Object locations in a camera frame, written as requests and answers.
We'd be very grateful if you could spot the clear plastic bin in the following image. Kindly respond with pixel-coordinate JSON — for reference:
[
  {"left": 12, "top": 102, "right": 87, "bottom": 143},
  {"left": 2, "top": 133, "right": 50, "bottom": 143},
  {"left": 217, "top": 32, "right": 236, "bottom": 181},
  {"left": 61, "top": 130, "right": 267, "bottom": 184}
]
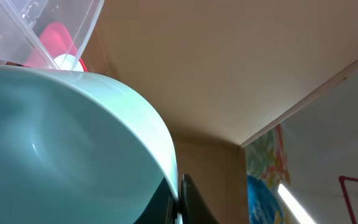
[{"left": 0, "top": 0, "right": 104, "bottom": 70}]

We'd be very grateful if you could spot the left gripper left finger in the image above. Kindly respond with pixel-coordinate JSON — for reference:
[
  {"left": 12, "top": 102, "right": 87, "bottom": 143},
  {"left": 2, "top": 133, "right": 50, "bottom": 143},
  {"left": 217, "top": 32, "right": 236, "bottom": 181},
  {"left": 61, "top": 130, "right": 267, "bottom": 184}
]
[{"left": 134, "top": 178, "right": 174, "bottom": 224}]

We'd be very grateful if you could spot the red serving tray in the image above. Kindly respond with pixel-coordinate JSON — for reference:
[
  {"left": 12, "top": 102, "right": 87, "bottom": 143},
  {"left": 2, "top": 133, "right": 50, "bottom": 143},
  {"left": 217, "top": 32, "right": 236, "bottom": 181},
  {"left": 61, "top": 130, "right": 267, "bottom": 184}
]
[{"left": 19, "top": 21, "right": 88, "bottom": 72}]

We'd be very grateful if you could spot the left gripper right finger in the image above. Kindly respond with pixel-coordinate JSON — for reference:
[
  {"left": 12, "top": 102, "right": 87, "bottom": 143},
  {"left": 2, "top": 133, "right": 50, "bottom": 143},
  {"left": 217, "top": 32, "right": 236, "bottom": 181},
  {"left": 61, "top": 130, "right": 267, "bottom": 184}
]
[{"left": 180, "top": 174, "right": 219, "bottom": 224}]

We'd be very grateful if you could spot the light blue plate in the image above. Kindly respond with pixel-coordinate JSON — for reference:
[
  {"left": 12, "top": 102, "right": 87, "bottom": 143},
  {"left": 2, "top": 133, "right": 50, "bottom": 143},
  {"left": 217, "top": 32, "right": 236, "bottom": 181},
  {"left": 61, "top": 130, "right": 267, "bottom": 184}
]
[{"left": 54, "top": 54, "right": 84, "bottom": 72}]

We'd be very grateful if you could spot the light blue bowl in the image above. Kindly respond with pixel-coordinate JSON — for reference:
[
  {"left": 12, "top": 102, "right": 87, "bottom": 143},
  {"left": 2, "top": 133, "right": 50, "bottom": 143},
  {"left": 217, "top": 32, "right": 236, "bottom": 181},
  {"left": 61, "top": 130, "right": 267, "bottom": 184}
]
[{"left": 0, "top": 66, "right": 179, "bottom": 223}]

